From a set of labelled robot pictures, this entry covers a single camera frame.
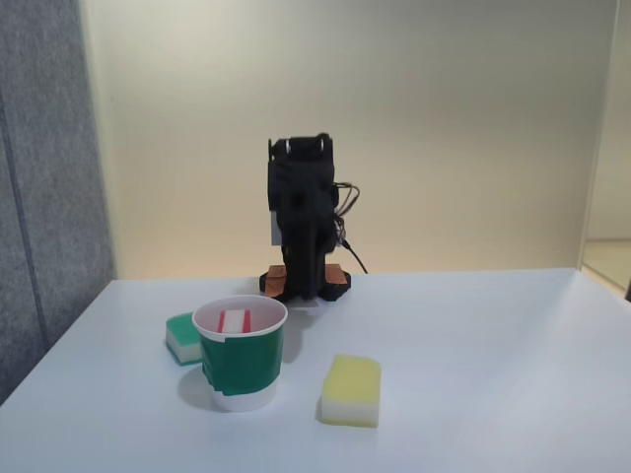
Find orange tape piece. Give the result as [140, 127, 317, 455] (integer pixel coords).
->
[322, 262, 347, 288]
[264, 264, 290, 299]

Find white cup with green tape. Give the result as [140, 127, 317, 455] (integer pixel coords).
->
[190, 296, 288, 414]

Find yellow and white sponge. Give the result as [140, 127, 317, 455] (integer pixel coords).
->
[318, 354, 383, 429]

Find green and white sponge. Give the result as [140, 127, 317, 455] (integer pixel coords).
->
[165, 311, 203, 367]

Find black power cable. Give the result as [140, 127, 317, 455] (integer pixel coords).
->
[343, 238, 370, 275]

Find thin brown arm wires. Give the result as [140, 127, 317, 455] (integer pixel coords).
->
[332, 180, 365, 233]

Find grey fabric partition panel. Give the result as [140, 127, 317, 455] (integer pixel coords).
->
[0, 0, 118, 406]

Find red and white sponge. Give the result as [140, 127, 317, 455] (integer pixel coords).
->
[216, 308, 254, 336]

